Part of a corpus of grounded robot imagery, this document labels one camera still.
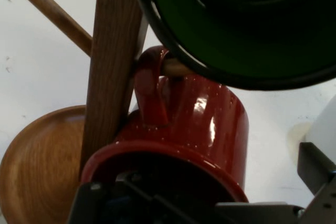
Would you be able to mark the green enamel mug white print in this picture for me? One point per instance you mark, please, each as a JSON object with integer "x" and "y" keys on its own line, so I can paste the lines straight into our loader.
{"x": 249, "y": 37}

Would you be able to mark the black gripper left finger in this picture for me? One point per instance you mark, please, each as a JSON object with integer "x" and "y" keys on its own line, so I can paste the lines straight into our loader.
{"x": 86, "y": 203}

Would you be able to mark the wooden mug tree stand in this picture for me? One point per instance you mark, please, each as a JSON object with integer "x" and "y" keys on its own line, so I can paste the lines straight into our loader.
{"x": 113, "y": 64}

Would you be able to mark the red enamel mug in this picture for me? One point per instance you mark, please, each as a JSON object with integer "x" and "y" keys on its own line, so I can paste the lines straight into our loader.
{"x": 204, "y": 119}

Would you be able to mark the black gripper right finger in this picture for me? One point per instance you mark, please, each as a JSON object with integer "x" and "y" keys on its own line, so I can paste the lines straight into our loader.
{"x": 323, "y": 176}

